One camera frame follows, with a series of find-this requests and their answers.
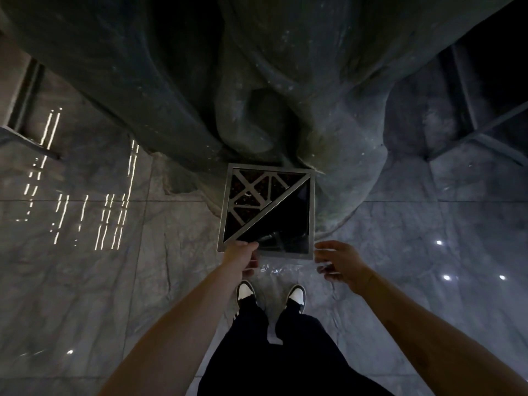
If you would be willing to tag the dark metal frame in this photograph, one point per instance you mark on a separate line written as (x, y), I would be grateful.
(478, 111)

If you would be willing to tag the person's right forearm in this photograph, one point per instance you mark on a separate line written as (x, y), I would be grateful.
(437, 342)

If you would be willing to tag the person's dark trousers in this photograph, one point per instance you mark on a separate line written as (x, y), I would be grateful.
(284, 358)

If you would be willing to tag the black and white sneaker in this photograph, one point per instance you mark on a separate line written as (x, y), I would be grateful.
(246, 293)
(296, 296)

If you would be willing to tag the square metal-framed bin top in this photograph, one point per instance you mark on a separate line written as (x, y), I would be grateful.
(284, 220)

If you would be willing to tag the person's left forearm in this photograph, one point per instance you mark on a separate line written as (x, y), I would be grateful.
(177, 338)

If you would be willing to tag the person's left thumb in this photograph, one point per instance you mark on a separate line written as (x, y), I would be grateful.
(250, 245)

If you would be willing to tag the person's right thumb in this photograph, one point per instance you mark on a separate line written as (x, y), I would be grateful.
(328, 246)

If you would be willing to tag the person's left hand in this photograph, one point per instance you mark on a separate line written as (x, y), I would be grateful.
(237, 255)

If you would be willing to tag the clear plastic bag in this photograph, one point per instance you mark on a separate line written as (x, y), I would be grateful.
(288, 270)

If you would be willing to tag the person's right hand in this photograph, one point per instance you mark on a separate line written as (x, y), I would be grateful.
(348, 263)

